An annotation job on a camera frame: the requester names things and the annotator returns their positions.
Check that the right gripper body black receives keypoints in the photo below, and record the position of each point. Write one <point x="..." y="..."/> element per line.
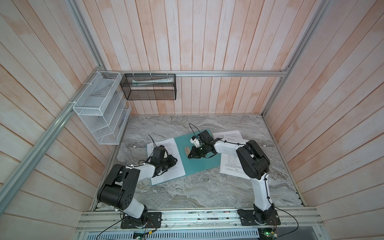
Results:
<point x="200" y="151"/>

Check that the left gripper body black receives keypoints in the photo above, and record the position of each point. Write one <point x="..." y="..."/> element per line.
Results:
<point x="164" y="164"/>

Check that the printed paper sheet front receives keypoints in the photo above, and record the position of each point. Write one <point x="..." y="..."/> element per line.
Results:
<point x="166" y="157"/>

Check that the printed paper sheet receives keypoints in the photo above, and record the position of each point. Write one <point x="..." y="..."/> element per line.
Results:
<point x="230" y="164"/>
<point x="230" y="136"/>
<point x="166" y="157"/>

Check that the green file folder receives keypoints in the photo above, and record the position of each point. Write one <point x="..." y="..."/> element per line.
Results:
<point x="189" y="161"/>

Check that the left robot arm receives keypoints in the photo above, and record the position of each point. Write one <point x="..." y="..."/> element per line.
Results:
<point x="119" y="187"/>

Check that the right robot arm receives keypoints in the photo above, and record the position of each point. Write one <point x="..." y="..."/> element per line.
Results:
<point x="255" y="165"/>

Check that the metal folder clip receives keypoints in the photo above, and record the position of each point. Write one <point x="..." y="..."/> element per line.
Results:
<point x="186" y="149"/>

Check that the printed paper sheet middle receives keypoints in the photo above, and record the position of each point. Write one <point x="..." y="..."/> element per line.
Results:
<point x="230" y="164"/>

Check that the printed paper sheet back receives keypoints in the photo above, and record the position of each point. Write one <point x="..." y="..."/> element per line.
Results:
<point x="230" y="136"/>

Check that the papers in black basket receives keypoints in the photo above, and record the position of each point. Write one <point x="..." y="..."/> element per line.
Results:
<point x="167" y="82"/>

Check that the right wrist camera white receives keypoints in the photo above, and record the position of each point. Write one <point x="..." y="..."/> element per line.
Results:
<point x="196" y="142"/>

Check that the left camera cable black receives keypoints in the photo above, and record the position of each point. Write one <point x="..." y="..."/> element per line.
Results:
<point x="152" y="140"/>

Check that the camera cable black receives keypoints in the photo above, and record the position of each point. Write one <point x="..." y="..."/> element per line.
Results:
<point x="152" y="140"/>
<point x="193" y="128"/>

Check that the right camera cable black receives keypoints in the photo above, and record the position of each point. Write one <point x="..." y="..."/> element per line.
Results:
<point x="193" y="128"/>

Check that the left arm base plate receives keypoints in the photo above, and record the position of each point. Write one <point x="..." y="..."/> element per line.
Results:
<point x="147" y="220"/>

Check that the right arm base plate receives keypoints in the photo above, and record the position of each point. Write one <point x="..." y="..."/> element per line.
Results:
<point x="259" y="218"/>

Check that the black mesh wall basket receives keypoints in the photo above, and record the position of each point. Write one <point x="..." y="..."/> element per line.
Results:
<point x="148" y="93"/>

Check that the white wire mesh shelf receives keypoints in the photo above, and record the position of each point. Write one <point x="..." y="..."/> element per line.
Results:
<point x="103" y="109"/>

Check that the aluminium mounting rail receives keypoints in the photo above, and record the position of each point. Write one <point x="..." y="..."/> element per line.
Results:
<point x="195" y="219"/>

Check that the horizontal aluminium wall bar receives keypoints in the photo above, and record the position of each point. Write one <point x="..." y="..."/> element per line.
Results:
<point x="216" y="73"/>

